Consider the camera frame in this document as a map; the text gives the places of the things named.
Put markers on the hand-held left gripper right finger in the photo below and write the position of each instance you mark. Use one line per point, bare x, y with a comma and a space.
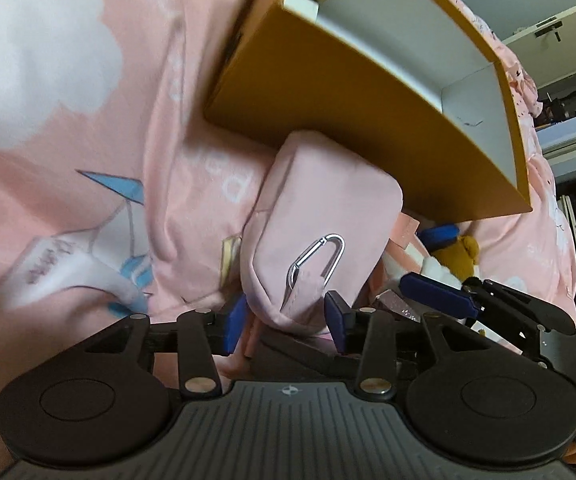
337, 320

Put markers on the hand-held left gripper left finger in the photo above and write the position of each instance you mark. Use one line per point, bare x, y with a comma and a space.
230, 327

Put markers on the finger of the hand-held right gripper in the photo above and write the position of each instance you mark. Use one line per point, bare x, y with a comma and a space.
435, 294

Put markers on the illustrated card box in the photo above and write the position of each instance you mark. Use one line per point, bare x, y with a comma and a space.
402, 310

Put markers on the brown dog plush toy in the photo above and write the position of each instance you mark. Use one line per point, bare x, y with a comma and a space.
462, 252

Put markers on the pink fabric pouch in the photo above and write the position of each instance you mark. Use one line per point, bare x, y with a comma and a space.
318, 195

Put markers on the orange cardboard box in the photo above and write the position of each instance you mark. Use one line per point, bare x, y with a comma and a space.
347, 110

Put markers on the silver carabiner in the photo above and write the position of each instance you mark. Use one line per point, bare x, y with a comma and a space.
309, 251

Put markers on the pink printed blanket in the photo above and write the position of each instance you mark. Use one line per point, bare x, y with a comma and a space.
68, 185

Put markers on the small black device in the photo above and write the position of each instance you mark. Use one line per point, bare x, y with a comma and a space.
550, 27

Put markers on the small white box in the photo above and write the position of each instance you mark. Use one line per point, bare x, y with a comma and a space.
300, 6

